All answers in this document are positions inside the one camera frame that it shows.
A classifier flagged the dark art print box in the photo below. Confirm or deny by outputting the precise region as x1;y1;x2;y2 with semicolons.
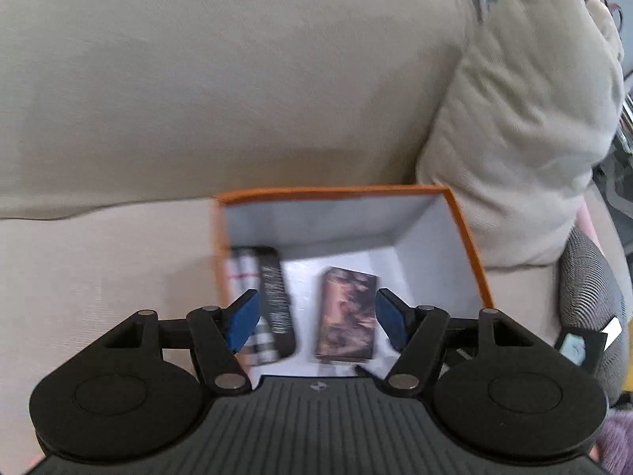
315;267;379;363

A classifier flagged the plaid glasses case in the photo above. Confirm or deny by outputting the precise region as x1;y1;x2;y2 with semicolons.
226;249;264;367

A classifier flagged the black spray bottle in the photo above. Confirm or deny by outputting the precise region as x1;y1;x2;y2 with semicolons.
253;247;296;365

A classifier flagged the orange cardboard box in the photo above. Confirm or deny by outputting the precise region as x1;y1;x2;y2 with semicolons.
214;186;493;380

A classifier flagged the houndstooth fabric cushion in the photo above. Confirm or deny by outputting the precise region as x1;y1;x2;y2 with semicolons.
559;228;630;405

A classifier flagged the beige throw pillow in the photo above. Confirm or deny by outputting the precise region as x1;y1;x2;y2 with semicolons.
417;0;624;268

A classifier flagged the beige sofa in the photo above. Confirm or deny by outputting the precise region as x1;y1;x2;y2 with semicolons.
0;0;619;461

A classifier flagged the cream bear bag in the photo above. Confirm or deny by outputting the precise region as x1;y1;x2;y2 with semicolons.
585;0;624;62

